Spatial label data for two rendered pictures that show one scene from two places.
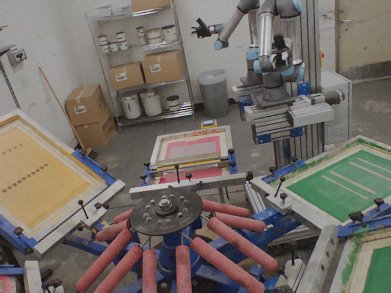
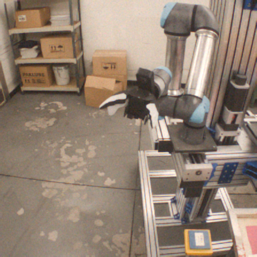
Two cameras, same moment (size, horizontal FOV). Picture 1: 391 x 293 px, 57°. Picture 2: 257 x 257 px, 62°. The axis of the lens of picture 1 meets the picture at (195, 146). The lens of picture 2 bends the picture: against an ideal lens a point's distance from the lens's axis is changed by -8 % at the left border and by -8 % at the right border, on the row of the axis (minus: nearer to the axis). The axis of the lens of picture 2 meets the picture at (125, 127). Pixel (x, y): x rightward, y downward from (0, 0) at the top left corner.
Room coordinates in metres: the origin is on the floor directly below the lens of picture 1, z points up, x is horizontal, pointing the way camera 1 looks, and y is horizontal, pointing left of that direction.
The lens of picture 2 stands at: (3.15, 0.36, 1.99)
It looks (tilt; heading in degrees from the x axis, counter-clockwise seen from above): 35 degrees down; 269
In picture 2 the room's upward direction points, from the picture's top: straight up
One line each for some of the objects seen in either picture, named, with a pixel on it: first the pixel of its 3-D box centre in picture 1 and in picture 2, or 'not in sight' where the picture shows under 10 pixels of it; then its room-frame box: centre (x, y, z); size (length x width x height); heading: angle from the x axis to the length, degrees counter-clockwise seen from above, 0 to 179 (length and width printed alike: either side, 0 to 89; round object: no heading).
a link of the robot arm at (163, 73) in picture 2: (221, 28); (158, 80); (3.01, -0.40, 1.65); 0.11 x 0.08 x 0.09; 65
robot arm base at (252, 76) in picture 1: (255, 72); (193, 128); (2.78, -0.58, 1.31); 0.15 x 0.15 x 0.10
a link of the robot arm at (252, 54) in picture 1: (253, 57); (195, 108); (2.79, -0.59, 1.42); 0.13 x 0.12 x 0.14; 155
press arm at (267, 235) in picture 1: (292, 222); not in sight; (1.44, -0.41, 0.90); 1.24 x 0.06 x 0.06; 113
